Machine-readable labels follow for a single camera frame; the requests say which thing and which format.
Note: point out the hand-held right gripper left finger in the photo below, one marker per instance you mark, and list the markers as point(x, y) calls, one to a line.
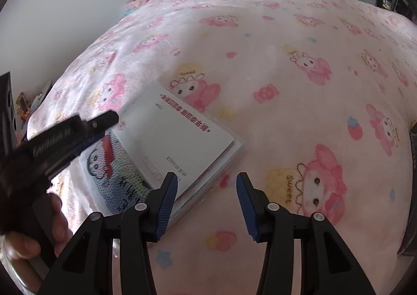
point(167, 207)

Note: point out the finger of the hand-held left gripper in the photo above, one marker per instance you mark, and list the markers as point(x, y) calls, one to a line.
point(101, 121)

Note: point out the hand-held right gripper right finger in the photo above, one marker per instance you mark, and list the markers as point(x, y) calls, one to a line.
point(247, 210)

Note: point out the clear cartoon print file case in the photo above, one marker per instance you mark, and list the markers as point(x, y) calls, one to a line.
point(110, 168)

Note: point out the white paper envelope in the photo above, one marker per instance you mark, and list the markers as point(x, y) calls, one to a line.
point(182, 132)

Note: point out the person's left hand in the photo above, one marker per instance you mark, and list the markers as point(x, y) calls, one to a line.
point(62, 229)

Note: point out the pink plush toys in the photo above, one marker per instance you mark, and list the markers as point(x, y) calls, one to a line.
point(143, 1)

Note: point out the pink printed blanket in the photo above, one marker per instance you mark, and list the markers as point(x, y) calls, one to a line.
point(277, 53)

